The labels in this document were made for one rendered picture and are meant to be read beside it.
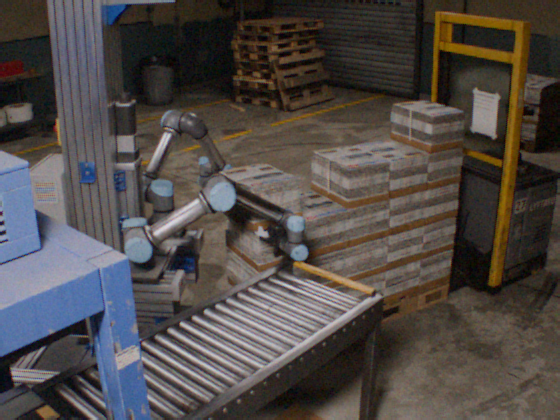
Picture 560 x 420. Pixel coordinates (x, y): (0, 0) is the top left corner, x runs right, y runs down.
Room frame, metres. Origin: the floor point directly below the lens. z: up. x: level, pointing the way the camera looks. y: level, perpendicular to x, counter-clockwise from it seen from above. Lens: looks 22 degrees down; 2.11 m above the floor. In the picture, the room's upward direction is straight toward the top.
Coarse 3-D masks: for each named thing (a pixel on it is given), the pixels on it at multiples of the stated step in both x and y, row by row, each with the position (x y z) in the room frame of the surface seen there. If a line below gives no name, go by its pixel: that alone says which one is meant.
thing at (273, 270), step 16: (272, 272) 2.54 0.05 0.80; (240, 288) 2.39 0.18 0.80; (208, 304) 2.25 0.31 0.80; (176, 320) 2.12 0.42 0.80; (144, 336) 2.00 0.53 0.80; (80, 368) 1.78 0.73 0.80; (96, 368) 1.81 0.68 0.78; (48, 384) 1.67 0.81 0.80; (64, 384) 1.70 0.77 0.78; (48, 400) 1.65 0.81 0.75
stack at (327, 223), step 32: (416, 192) 3.48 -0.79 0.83; (320, 224) 3.11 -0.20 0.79; (352, 224) 3.23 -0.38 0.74; (384, 224) 3.35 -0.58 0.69; (256, 256) 2.93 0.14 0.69; (288, 256) 3.01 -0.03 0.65; (320, 256) 3.12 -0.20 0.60; (352, 256) 3.22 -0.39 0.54; (384, 256) 3.35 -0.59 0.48; (352, 288) 3.23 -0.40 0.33; (384, 288) 3.36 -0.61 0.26; (384, 320) 3.37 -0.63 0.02
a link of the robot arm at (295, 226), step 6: (294, 216) 2.64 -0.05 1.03; (288, 222) 2.61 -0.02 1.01; (294, 222) 2.59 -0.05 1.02; (300, 222) 2.59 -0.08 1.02; (288, 228) 2.61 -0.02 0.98; (294, 228) 2.59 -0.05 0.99; (300, 228) 2.59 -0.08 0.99; (288, 234) 2.61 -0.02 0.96; (294, 234) 2.59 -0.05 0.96; (300, 234) 2.59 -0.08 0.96; (288, 240) 2.61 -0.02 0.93; (294, 240) 2.59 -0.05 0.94; (300, 240) 2.59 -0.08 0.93
